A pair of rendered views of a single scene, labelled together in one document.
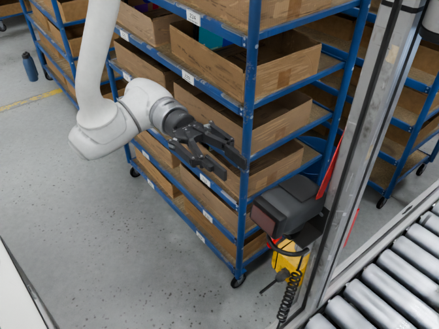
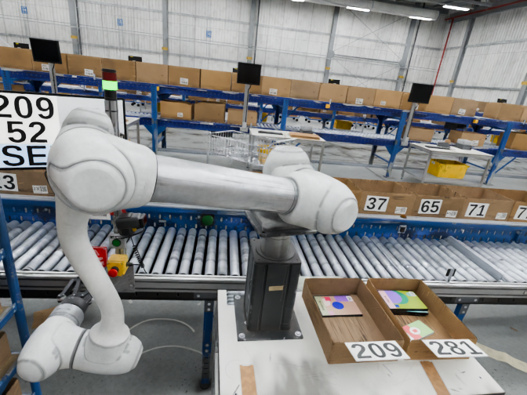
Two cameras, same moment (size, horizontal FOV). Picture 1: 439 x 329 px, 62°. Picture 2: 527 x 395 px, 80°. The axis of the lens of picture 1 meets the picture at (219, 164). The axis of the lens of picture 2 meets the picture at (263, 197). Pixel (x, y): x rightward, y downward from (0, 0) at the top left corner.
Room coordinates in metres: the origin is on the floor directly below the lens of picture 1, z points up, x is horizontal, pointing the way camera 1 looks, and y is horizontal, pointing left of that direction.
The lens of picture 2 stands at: (1.14, 0.97, 1.69)
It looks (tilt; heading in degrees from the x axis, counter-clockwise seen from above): 21 degrees down; 210
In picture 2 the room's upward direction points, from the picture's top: 6 degrees clockwise
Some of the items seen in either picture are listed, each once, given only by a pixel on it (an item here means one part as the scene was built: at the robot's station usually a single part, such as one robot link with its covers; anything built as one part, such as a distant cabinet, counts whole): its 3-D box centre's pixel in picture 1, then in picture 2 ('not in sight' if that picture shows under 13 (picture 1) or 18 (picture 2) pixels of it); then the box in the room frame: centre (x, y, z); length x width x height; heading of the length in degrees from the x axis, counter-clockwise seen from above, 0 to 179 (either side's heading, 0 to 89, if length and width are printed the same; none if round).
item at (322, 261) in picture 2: not in sight; (319, 255); (-0.48, 0.46, 0.72); 0.52 x 0.05 x 0.05; 39
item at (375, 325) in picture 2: not in sight; (347, 315); (0.02, 0.78, 0.80); 0.38 x 0.28 x 0.10; 41
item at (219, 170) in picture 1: (215, 168); not in sight; (0.60, 0.01, 0.95); 0.07 x 0.01 x 0.03; 39
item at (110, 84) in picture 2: not in sight; (109, 81); (0.39, -0.19, 1.62); 0.05 x 0.05 x 0.06
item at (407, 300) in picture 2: not in sight; (401, 299); (-0.27, 0.95, 0.79); 0.19 x 0.14 x 0.02; 129
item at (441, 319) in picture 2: not in sight; (413, 314); (-0.18, 1.02, 0.80); 0.38 x 0.28 x 0.10; 39
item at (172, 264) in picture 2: not in sight; (176, 251); (0.05, -0.20, 0.72); 0.52 x 0.05 x 0.05; 39
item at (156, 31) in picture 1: (162, 8); not in sight; (1.50, 0.23, 0.99); 0.40 x 0.30 x 0.10; 37
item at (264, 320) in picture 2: not in sight; (270, 284); (0.19, 0.49, 0.91); 0.26 x 0.26 x 0.33; 41
